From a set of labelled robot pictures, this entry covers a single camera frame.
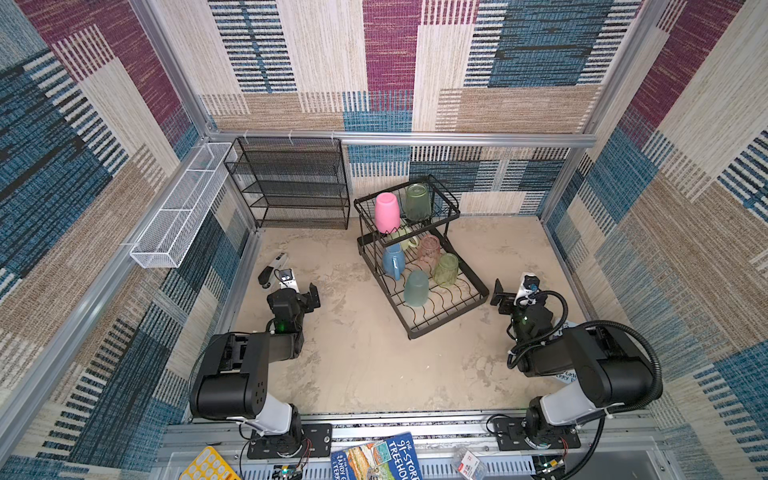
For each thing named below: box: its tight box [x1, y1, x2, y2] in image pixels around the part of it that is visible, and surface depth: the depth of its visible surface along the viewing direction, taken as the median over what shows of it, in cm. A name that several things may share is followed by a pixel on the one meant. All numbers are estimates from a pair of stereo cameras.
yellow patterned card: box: [179, 446, 241, 480], surface depth 71 cm
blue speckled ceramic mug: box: [382, 243, 405, 281], surface depth 96 cm
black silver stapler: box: [258, 252, 288, 289], surface depth 101 cm
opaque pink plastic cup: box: [374, 192, 401, 233], surface depth 87 cm
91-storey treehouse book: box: [331, 432, 423, 480], surface depth 70 cm
